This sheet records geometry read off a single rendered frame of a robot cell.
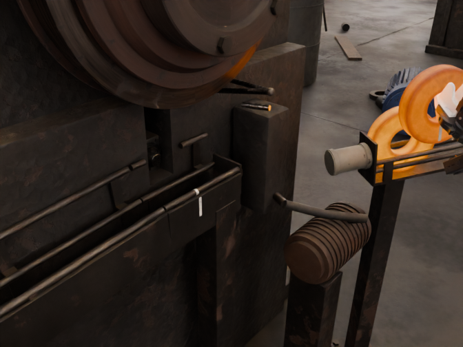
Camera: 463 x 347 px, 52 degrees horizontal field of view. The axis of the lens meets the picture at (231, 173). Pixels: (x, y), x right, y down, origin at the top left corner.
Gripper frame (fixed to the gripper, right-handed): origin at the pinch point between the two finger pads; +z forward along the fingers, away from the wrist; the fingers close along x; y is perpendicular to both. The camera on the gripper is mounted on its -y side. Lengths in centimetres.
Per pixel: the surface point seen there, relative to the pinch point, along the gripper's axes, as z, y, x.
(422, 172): 0.3, -22.1, -4.7
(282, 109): 8.9, -6.9, 28.8
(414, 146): 3.7, -17.0, -2.8
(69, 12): -9, 25, 65
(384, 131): 5.2, -12.7, 5.5
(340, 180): 80, -111, -40
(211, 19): -6, 22, 48
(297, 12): 224, -96, -64
